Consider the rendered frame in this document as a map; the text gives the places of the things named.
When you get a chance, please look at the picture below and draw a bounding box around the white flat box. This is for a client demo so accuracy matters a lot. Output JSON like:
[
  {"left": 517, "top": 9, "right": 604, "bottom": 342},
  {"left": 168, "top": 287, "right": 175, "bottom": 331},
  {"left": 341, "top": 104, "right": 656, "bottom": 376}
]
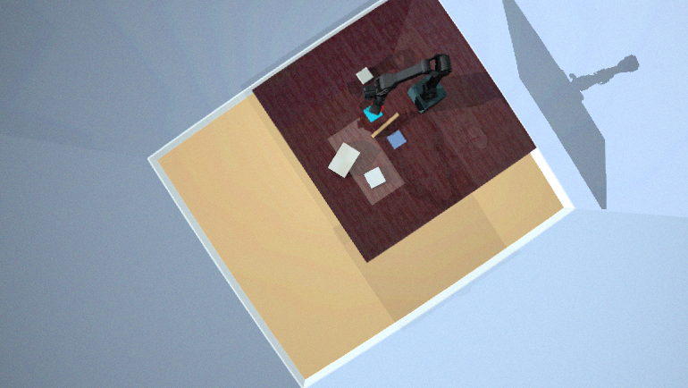
[{"left": 328, "top": 142, "right": 360, "bottom": 178}]

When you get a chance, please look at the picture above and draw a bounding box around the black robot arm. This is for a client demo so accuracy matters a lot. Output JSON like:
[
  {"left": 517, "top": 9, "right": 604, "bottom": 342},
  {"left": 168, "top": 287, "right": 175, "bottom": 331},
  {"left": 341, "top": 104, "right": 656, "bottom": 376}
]
[{"left": 363, "top": 54, "right": 451, "bottom": 103}]

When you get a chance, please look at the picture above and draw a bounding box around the white flat rectangular pad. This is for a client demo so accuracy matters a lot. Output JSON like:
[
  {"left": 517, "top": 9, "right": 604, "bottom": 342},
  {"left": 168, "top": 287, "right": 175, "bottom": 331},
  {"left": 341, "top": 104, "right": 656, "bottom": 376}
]
[{"left": 364, "top": 167, "right": 385, "bottom": 189}]

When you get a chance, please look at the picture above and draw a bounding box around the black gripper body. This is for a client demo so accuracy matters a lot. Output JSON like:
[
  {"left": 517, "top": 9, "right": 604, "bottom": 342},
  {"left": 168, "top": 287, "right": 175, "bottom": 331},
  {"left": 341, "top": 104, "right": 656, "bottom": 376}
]
[{"left": 369, "top": 95, "right": 388, "bottom": 116}]

